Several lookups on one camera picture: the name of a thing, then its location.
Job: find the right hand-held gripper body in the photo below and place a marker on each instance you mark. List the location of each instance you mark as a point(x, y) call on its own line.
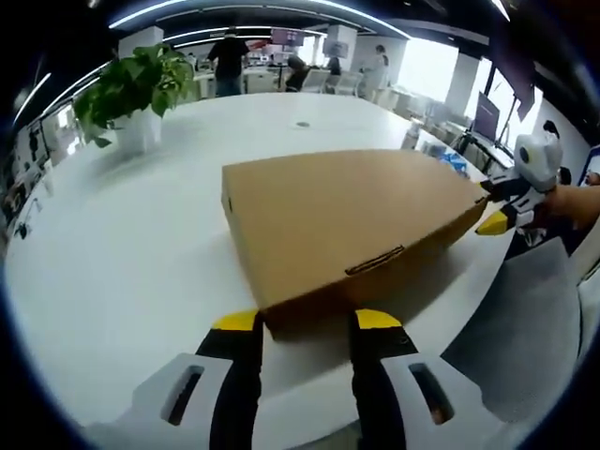
point(539, 154)

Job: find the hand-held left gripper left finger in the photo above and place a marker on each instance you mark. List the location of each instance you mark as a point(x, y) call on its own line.
point(234, 365)

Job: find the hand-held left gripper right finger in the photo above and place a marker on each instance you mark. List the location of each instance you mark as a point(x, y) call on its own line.
point(375, 365)

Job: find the brown cardboard shoe box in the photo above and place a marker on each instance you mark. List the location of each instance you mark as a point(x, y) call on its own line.
point(337, 220)

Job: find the person's right hand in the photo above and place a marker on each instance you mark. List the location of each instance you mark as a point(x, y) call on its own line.
point(558, 208)

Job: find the blue wet wipes pack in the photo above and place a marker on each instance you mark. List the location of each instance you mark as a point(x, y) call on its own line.
point(454, 164)

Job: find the purple screen monitor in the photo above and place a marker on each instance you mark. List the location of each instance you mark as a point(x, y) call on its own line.
point(486, 117)

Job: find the dark hanging screen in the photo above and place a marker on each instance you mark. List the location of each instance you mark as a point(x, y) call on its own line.
point(518, 79)

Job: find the person's beige jacket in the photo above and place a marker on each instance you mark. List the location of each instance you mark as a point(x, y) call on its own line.
point(586, 253)

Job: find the white spray bottle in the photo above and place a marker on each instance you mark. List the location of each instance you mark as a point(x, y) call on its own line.
point(411, 136)

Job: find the white office chair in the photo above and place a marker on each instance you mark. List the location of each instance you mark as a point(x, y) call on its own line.
point(349, 84)

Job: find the table socket strip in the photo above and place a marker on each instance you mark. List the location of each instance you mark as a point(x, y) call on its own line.
point(303, 124)

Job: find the small black desk object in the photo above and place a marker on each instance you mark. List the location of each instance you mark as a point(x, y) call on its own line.
point(25, 220)

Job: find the small white table stand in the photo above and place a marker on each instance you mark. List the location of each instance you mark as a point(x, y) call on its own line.
point(49, 187)

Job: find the potted green plant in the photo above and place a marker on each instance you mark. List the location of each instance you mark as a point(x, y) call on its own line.
point(136, 89)

